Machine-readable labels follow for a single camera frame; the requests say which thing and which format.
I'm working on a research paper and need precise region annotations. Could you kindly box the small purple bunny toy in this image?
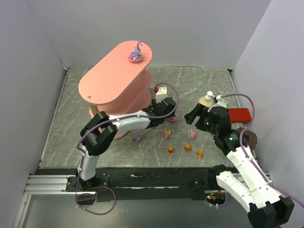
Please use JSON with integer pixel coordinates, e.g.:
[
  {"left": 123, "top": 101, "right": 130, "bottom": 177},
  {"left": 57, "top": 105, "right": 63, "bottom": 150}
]
[{"left": 133, "top": 133, "right": 141, "bottom": 143}]

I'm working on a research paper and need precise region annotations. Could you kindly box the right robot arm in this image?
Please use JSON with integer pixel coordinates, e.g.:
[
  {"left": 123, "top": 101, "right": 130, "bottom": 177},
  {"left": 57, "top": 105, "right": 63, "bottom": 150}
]
[{"left": 184, "top": 104, "right": 295, "bottom": 228}]

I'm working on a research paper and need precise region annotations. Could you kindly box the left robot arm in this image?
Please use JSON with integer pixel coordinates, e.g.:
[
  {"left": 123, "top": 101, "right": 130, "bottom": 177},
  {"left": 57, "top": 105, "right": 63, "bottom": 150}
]
[{"left": 76, "top": 97, "right": 179, "bottom": 190}]

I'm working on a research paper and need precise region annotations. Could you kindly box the pink three-tier shelf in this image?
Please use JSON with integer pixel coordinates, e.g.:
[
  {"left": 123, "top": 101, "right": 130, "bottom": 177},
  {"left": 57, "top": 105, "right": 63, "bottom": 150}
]
[{"left": 78, "top": 40, "right": 153, "bottom": 141}]

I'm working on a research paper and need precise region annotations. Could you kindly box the cream pump lotion bottle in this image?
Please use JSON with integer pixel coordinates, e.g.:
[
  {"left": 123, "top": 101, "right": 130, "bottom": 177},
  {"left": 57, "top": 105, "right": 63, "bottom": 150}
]
[{"left": 199, "top": 91, "right": 214, "bottom": 112}]

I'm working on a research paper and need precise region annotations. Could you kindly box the red rectangular box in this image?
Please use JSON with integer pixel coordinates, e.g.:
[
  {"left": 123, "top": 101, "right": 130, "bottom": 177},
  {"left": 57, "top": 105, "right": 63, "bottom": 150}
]
[{"left": 228, "top": 108, "right": 252, "bottom": 123}]

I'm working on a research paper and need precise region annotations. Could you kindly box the pink blue patterned egg toy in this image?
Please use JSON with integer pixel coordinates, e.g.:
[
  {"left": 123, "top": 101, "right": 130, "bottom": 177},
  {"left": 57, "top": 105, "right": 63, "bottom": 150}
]
[{"left": 188, "top": 130, "right": 196, "bottom": 140}]

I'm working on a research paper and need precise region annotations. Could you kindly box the pink toy with yellow top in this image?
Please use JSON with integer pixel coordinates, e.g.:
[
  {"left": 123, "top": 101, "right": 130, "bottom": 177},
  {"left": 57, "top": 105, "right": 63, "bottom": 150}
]
[{"left": 163, "top": 128, "right": 171, "bottom": 139}]

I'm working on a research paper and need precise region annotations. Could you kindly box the brown and green roll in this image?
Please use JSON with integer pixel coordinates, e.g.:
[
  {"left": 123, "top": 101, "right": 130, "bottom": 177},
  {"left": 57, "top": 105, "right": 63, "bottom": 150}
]
[{"left": 235, "top": 127, "right": 257, "bottom": 150}]

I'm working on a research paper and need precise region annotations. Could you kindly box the orange bear toy right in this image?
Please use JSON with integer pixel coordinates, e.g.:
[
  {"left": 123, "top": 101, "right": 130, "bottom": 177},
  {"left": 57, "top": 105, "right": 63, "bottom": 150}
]
[{"left": 197, "top": 150, "right": 204, "bottom": 159}]

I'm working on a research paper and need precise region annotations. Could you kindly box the orange bear toy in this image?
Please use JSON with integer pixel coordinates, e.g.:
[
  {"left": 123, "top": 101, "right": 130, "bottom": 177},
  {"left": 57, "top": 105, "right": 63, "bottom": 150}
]
[
  {"left": 197, "top": 150, "right": 204, "bottom": 159},
  {"left": 184, "top": 144, "right": 191, "bottom": 151},
  {"left": 168, "top": 146, "right": 174, "bottom": 153}
]

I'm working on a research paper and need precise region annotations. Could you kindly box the orange bear toy middle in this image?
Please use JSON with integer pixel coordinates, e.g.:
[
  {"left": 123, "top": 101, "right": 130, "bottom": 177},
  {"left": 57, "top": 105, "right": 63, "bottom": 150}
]
[{"left": 184, "top": 144, "right": 191, "bottom": 151}]

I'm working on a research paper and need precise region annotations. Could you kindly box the orange bear toy left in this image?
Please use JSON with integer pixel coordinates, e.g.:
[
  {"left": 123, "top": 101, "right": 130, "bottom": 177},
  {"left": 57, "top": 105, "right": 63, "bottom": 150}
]
[{"left": 168, "top": 146, "right": 174, "bottom": 153}]

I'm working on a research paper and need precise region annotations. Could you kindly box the electronics board with leds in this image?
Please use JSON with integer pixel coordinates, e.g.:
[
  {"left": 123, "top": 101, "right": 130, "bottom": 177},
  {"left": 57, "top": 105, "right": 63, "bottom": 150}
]
[{"left": 205, "top": 193, "right": 227, "bottom": 208}]

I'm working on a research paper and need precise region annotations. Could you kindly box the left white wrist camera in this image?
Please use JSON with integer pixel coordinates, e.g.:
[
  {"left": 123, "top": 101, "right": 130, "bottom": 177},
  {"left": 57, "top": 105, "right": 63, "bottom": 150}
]
[{"left": 154, "top": 86, "right": 168, "bottom": 103}]

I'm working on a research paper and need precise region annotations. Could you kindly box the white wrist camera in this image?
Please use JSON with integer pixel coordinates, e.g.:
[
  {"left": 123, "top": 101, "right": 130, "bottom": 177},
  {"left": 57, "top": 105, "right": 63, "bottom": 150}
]
[
  {"left": 154, "top": 86, "right": 168, "bottom": 103},
  {"left": 213, "top": 95, "right": 227, "bottom": 108}
]

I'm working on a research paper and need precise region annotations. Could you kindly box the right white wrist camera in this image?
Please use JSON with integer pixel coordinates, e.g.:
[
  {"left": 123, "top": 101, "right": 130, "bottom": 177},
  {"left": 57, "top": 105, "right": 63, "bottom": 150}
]
[{"left": 213, "top": 95, "right": 227, "bottom": 108}]

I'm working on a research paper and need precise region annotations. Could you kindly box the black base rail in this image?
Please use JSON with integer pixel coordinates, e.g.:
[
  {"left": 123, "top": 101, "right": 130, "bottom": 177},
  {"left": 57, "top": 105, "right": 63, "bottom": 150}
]
[{"left": 35, "top": 167, "right": 220, "bottom": 202}]

